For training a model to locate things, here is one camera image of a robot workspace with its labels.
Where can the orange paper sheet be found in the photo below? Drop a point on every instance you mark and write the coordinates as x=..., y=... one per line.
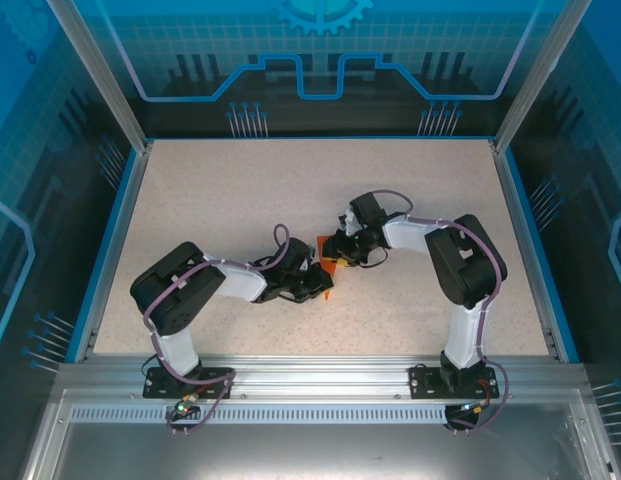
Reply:
x=330, y=270

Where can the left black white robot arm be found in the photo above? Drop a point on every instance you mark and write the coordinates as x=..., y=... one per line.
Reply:
x=180, y=290

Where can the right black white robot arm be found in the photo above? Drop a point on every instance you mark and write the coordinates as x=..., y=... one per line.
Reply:
x=465, y=260

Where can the steel sheet tray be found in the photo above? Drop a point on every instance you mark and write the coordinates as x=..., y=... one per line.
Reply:
x=315, y=450

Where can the aluminium mounting beam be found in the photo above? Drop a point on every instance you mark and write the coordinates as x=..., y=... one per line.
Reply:
x=315, y=375

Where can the blue table border trim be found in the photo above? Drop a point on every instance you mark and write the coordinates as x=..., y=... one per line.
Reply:
x=531, y=225

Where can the small connector with green light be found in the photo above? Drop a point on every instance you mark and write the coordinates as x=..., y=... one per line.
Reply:
x=472, y=407
x=185, y=407

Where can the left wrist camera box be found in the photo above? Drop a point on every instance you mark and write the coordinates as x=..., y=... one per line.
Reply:
x=305, y=267

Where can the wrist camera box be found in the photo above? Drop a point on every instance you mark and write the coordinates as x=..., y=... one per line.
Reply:
x=348, y=222
x=305, y=267

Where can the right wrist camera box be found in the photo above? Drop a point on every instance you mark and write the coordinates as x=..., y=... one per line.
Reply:
x=348, y=222

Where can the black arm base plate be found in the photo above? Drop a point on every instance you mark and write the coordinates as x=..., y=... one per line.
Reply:
x=425, y=382
x=157, y=387

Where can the aluminium side rail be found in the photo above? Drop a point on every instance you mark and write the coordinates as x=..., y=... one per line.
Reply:
x=125, y=225
x=518, y=225

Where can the aluminium corner post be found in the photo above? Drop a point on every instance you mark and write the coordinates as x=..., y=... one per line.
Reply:
x=109, y=85
x=532, y=85

